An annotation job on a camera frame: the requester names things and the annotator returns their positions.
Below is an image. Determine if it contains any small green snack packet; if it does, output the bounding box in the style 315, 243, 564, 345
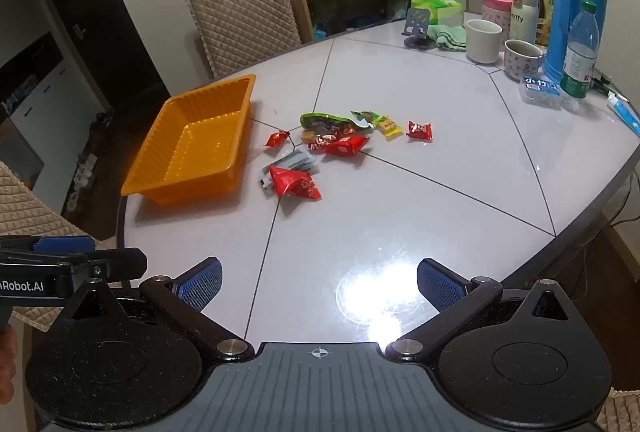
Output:
350, 110, 390, 129

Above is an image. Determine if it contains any clear plastic box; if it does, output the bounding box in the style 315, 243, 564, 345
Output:
518, 75, 571, 110

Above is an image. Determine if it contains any red patterned snack packet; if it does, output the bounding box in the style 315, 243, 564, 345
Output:
302, 135, 341, 152

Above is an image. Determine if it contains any grey phone stand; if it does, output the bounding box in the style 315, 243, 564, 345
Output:
403, 7, 432, 48

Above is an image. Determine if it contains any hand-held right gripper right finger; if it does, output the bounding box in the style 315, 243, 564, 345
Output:
386, 258, 581, 360

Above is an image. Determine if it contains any white mug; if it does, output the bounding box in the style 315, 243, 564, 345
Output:
466, 19, 503, 64

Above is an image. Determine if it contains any quilted chair back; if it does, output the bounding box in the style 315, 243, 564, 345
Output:
186, 0, 302, 80

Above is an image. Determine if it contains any yellow candy packet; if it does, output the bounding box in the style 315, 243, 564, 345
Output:
374, 115, 404, 140

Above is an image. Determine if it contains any grey black snack packet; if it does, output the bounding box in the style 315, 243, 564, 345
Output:
258, 149, 319, 193

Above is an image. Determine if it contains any black cable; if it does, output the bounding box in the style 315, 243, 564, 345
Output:
602, 182, 640, 228

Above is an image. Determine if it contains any clear water bottle green label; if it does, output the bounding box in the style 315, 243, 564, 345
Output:
559, 0, 600, 100

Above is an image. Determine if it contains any brown snack packet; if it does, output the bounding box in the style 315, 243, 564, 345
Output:
301, 125, 371, 144

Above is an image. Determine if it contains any long green snack packet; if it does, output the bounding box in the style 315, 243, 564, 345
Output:
300, 112, 357, 129

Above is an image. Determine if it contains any pink tumbler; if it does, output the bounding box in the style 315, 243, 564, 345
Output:
481, 0, 513, 44

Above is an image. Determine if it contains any orange plastic tray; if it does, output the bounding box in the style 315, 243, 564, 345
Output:
121, 74, 257, 206

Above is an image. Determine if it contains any white cabinet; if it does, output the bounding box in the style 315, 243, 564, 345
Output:
0, 32, 113, 213

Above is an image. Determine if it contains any green cloth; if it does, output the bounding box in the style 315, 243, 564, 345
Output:
427, 24, 468, 52

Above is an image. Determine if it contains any blue white tube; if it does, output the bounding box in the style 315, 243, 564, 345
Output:
606, 93, 640, 130

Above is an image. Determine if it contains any white thermos bottle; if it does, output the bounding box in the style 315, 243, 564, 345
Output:
510, 0, 541, 46

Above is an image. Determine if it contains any quilted chair seat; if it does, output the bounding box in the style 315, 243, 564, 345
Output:
0, 161, 118, 333

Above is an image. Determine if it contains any plain red snack packet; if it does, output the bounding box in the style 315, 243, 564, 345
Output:
324, 135, 371, 158

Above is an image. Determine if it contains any patterned mug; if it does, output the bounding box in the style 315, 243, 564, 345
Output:
502, 39, 546, 82

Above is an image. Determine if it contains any large red snack packet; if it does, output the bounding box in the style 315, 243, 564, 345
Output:
269, 165, 322, 201

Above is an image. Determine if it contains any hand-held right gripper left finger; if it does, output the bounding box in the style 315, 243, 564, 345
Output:
60, 257, 253, 361

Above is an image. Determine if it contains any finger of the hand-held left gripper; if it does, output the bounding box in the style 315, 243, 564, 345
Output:
60, 248, 149, 288
0, 235, 96, 255

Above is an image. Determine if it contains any green tissue box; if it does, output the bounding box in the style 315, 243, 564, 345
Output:
411, 0, 466, 26

